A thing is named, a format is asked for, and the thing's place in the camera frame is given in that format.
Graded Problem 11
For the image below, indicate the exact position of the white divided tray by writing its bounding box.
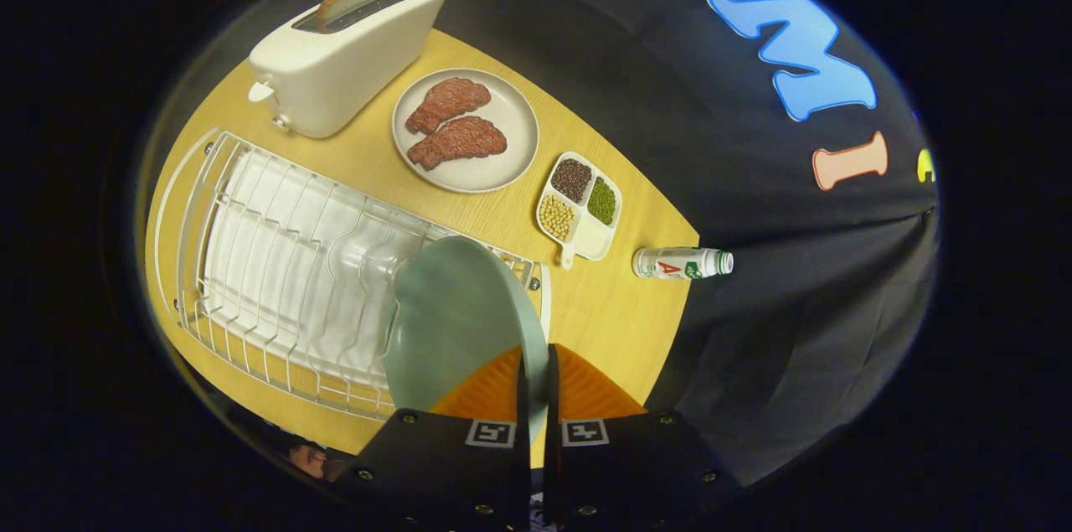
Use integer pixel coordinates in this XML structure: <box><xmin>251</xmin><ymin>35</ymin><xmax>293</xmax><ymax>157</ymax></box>
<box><xmin>536</xmin><ymin>151</ymin><xmax>623</xmax><ymax>271</ymax></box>

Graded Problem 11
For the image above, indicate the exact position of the pile of dark beans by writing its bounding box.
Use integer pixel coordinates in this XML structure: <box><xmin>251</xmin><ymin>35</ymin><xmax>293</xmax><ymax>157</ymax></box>
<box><xmin>550</xmin><ymin>158</ymin><xmax>594</xmax><ymax>204</ymax></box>

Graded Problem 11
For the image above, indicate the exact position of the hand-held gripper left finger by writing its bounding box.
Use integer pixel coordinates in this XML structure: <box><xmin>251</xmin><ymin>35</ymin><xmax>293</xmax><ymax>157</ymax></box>
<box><xmin>356</xmin><ymin>343</ymin><xmax>533</xmax><ymax>532</ymax></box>

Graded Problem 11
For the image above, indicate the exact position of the black backdrop cloth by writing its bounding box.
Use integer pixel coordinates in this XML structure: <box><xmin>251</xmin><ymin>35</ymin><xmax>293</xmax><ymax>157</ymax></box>
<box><xmin>368</xmin><ymin>0</ymin><xmax>939</xmax><ymax>487</ymax></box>

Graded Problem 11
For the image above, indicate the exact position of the brown meat piece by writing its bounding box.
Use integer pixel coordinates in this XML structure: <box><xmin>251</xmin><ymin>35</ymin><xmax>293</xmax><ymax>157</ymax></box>
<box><xmin>407</xmin><ymin>116</ymin><xmax>508</xmax><ymax>172</ymax></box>
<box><xmin>405</xmin><ymin>77</ymin><xmax>492</xmax><ymax>136</ymax></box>

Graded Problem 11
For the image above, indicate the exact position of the pile of green beans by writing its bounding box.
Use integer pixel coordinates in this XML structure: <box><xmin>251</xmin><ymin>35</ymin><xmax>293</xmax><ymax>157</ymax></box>
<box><xmin>586</xmin><ymin>177</ymin><xmax>618</xmax><ymax>225</ymax></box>

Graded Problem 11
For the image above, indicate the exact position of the white wire dish rack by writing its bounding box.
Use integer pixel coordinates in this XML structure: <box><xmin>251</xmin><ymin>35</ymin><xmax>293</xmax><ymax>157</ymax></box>
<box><xmin>153</xmin><ymin>127</ymin><xmax>554</xmax><ymax>422</ymax></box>

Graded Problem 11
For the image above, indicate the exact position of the round beige plate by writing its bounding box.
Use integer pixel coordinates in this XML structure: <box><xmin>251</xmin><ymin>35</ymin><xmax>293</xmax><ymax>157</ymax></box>
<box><xmin>392</xmin><ymin>68</ymin><xmax>539</xmax><ymax>194</ymax></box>

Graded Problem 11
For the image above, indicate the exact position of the pale green plate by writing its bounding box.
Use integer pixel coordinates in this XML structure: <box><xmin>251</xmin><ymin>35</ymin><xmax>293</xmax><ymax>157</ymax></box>
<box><xmin>384</xmin><ymin>235</ymin><xmax>552</xmax><ymax>445</ymax></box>

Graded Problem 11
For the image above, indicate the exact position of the white toaster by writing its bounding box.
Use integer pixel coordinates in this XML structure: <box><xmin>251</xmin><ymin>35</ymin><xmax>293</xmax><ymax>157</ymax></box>
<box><xmin>248</xmin><ymin>0</ymin><xmax>451</xmax><ymax>139</ymax></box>

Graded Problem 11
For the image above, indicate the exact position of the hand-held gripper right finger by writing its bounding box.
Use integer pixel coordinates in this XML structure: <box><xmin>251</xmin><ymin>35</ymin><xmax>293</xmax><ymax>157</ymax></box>
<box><xmin>544</xmin><ymin>343</ymin><xmax>742</xmax><ymax>532</ymax></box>

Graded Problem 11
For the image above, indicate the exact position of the white drink bottle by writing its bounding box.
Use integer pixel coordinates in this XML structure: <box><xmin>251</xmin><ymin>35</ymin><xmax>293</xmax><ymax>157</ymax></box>
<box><xmin>632</xmin><ymin>246</ymin><xmax>734</xmax><ymax>280</ymax></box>

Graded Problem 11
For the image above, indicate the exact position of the pile of yellow beans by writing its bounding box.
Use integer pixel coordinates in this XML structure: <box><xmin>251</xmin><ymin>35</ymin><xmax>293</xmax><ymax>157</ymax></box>
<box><xmin>540</xmin><ymin>194</ymin><xmax>576</xmax><ymax>242</ymax></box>

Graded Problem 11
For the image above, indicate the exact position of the white ribbed drip tray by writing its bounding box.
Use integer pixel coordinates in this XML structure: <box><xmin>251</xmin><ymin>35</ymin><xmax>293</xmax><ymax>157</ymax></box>
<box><xmin>205</xmin><ymin>148</ymin><xmax>436</xmax><ymax>399</ymax></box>

